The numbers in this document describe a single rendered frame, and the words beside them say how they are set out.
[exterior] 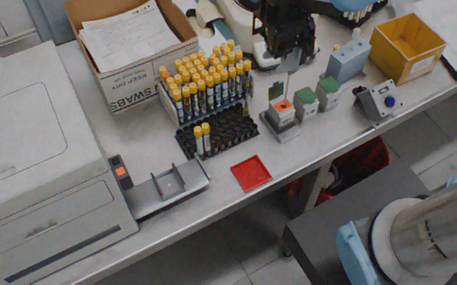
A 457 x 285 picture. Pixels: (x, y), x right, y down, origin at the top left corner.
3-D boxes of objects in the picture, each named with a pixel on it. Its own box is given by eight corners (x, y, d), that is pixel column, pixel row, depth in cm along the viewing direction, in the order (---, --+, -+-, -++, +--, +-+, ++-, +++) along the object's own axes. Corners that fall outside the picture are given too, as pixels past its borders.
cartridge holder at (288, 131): (281, 144, 95) (282, 135, 92) (259, 116, 99) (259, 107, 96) (299, 133, 96) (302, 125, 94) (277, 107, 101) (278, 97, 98)
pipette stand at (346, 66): (338, 95, 103) (347, 67, 95) (318, 77, 106) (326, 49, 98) (366, 77, 106) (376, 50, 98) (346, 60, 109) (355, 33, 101)
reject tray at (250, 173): (245, 193, 88) (245, 192, 87) (229, 168, 91) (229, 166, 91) (272, 179, 90) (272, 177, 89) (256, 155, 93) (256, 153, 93)
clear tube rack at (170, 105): (177, 130, 97) (174, 111, 91) (160, 100, 102) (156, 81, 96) (254, 96, 103) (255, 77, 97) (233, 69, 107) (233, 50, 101)
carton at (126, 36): (112, 118, 99) (95, 76, 86) (77, 44, 113) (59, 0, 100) (204, 79, 106) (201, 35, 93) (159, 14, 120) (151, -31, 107)
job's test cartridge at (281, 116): (278, 132, 95) (281, 116, 90) (266, 118, 97) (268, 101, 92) (292, 125, 96) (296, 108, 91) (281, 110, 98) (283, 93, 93)
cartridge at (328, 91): (323, 113, 100) (329, 95, 94) (312, 99, 102) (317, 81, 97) (337, 106, 101) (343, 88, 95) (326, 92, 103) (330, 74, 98)
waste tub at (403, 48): (395, 88, 104) (408, 60, 96) (363, 53, 111) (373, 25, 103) (433, 71, 108) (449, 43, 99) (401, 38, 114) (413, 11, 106)
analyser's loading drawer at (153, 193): (120, 230, 81) (113, 220, 77) (108, 203, 84) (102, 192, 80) (212, 185, 87) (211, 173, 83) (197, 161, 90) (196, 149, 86)
